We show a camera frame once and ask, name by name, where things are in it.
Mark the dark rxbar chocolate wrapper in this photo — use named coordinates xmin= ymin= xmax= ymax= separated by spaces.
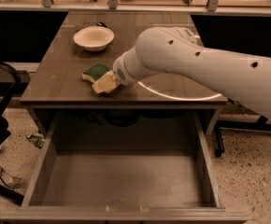
xmin=84 ymin=22 xmax=107 ymax=28

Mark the black stand with wheels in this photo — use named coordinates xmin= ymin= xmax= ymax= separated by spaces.
xmin=214 ymin=98 xmax=271 ymax=158

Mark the open grey drawer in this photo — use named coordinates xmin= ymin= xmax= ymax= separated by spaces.
xmin=0 ymin=111 xmax=247 ymax=224

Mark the white ceramic bowl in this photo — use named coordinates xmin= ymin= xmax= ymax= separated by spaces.
xmin=74 ymin=26 xmax=114 ymax=51

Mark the green and yellow sponge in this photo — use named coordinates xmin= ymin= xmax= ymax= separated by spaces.
xmin=82 ymin=63 xmax=110 ymax=83

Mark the clear plastic bottle on floor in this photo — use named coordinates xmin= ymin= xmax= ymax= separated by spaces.
xmin=0 ymin=166 xmax=21 ymax=189

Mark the green wrapper on floor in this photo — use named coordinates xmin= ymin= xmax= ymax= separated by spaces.
xmin=26 ymin=133 xmax=45 ymax=148

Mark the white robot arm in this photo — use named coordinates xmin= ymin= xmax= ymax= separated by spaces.
xmin=93 ymin=27 xmax=271 ymax=120

